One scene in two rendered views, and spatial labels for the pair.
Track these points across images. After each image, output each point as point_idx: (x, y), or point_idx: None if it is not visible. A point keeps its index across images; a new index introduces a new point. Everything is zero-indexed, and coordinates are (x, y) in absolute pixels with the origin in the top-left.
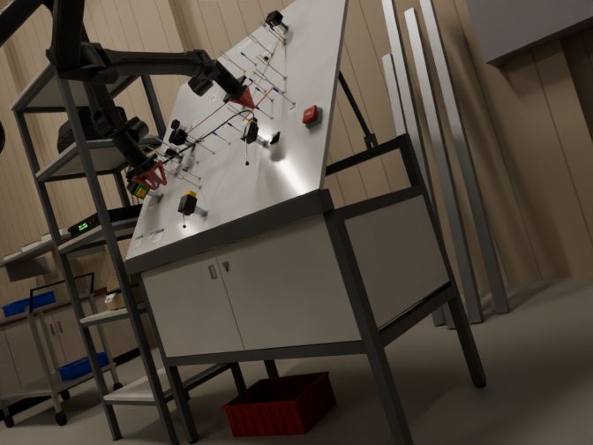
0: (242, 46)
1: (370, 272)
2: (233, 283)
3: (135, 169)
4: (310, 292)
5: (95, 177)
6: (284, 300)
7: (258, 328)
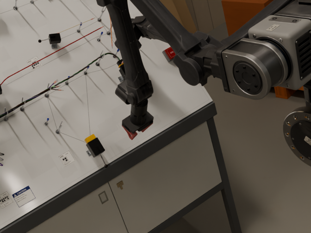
0: None
1: None
2: (126, 196)
3: (143, 125)
4: (192, 170)
5: None
6: (172, 185)
7: (148, 217)
